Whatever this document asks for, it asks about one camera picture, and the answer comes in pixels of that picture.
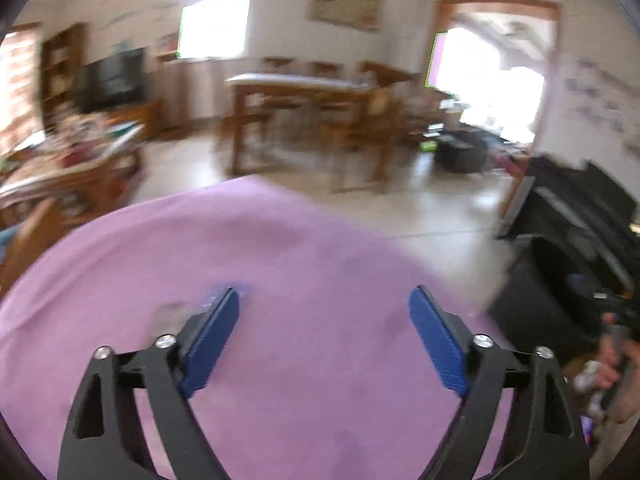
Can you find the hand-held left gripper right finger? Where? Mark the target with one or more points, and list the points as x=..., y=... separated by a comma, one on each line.
x=440, y=345

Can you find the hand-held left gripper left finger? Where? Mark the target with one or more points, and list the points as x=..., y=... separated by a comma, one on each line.
x=210, y=342

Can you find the person's right hand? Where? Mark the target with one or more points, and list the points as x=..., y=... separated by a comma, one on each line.
x=602, y=360

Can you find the purple tablecloth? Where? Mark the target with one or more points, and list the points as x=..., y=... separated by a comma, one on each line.
x=310, y=280

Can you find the black chair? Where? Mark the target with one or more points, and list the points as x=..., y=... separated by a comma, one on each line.
x=560, y=195

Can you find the wooden sofa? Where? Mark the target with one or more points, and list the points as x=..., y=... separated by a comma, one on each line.
x=35, y=230

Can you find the wooden coffee table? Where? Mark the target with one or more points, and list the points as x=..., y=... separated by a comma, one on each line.
x=100, y=155

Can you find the wooden dining chair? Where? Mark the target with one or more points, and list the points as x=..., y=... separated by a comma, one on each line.
x=275, y=64
x=322, y=67
x=370, y=125

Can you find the wooden television cabinet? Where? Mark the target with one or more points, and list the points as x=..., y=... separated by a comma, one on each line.
x=145, y=120

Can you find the tall wooden stand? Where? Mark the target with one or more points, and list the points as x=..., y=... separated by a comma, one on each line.
x=170, y=95

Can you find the wooden dining table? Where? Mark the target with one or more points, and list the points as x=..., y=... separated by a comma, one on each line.
x=280, y=82

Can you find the black television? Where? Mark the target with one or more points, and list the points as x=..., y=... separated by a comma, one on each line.
x=112, y=80

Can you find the white framed window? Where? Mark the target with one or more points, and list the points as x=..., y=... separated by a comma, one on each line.
x=215, y=25

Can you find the wooden bookshelf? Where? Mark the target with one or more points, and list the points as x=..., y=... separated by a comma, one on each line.
x=62, y=35

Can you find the wall photo display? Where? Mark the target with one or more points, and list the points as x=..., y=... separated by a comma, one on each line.
x=595, y=90

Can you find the wooden door frame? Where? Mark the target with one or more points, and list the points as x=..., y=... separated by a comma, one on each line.
x=550, y=35

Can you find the wide wooden picture frame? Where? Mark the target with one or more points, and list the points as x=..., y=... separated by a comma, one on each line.
x=345, y=5

